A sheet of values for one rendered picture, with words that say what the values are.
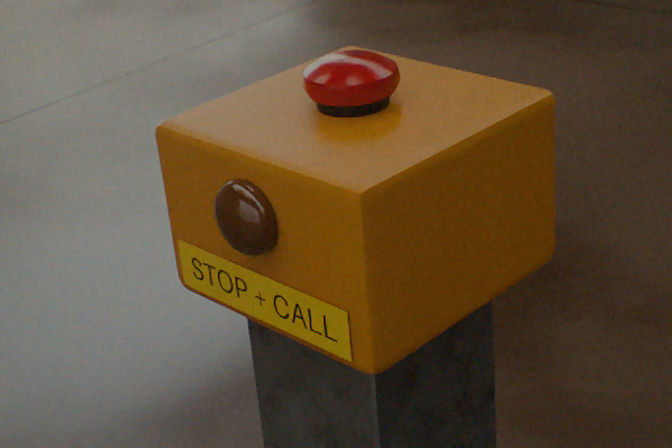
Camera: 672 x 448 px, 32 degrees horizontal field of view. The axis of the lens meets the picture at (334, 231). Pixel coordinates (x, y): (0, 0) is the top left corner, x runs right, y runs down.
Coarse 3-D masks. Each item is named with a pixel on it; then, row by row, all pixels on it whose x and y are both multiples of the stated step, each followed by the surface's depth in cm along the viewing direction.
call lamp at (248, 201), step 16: (224, 192) 45; (240, 192) 44; (256, 192) 44; (224, 208) 45; (240, 208) 44; (256, 208) 44; (272, 208) 44; (224, 224) 45; (240, 224) 44; (256, 224) 44; (272, 224) 44; (240, 240) 45; (256, 240) 44; (272, 240) 44; (256, 256) 45
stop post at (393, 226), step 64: (192, 128) 47; (256, 128) 46; (320, 128) 46; (384, 128) 45; (448, 128) 45; (512, 128) 46; (192, 192) 48; (320, 192) 42; (384, 192) 41; (448, 192) 44; (512, 192) 47; (192, 256) 49; (320, 256) 43; (384, 256) 42; (448, 256) 45; (512, 256) 48; (256, 320) 48; (320, 320) 45; (384, 320) 43; (448, 320) 46; (256, 384) 54; (320, 384) 50; (384, 384) 48; (448, 384) 51
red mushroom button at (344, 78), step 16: (320, 64) 47; (336, 64) 47; (352, 64) 46; (368, 64) 46; (384, 64) 47; (304, 80) 47; (320, 80) 46; (336, 80) 46; (352, 80) 46; (368, 80) 46; (384, 80) 46; (400, 80) 47; (320, 96) 46; (336, 96) 46; (352, 96) 46; (368, 96) 46; (384, 96) 46
